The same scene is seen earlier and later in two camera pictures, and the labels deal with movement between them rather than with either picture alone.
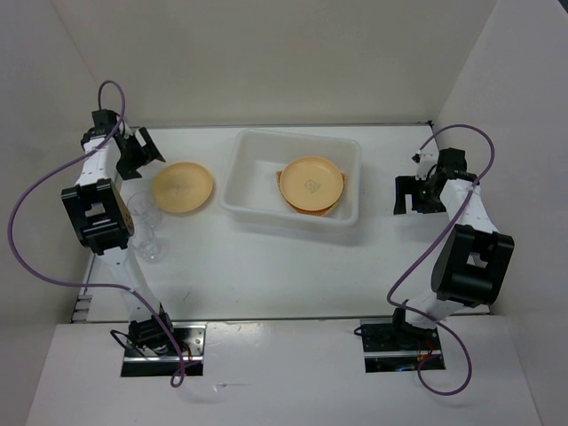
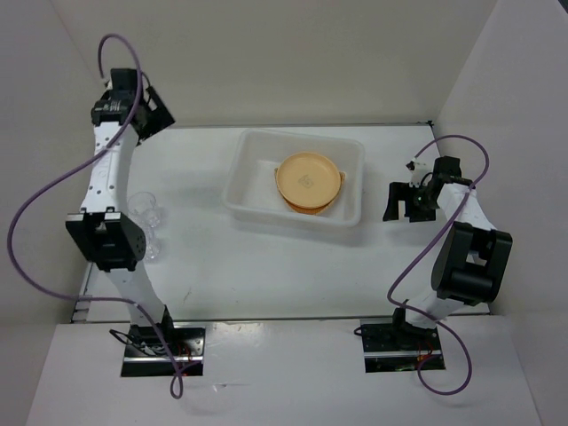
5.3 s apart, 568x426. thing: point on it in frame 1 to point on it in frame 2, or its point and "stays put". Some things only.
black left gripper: [145, 153] to [162, 115]
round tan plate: [182, 187] to [308, 179]
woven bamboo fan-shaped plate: [311, 212] stays put
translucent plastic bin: [249, 182] stays put
